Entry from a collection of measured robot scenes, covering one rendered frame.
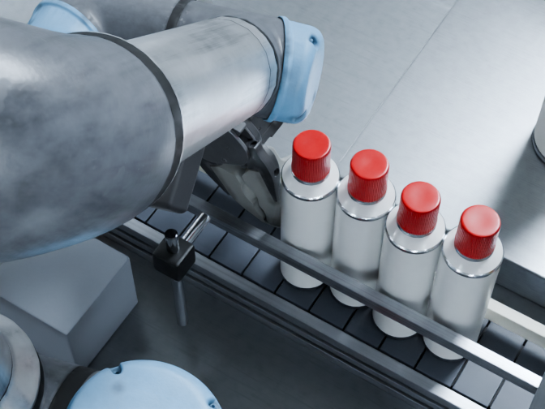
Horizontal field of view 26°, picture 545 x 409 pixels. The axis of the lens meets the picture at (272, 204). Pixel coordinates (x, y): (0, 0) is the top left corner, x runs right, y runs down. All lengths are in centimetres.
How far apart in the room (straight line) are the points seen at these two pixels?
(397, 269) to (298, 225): 10
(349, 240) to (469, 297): 12
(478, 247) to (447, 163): 29
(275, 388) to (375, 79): 40
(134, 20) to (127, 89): 35
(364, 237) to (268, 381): 21
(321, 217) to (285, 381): 20
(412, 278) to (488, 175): 25
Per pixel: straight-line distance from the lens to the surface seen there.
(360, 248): 105
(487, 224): 96
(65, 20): 87
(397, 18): 144
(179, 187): 100
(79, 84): 51
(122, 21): 88
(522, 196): 124
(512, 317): 112
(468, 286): 100
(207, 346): 118
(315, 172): 100
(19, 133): 49
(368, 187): 98
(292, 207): 104
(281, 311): 114
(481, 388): 112
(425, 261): 101
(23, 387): 85
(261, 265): 117
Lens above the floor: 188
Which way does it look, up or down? 56 degrees down
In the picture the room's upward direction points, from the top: straight up
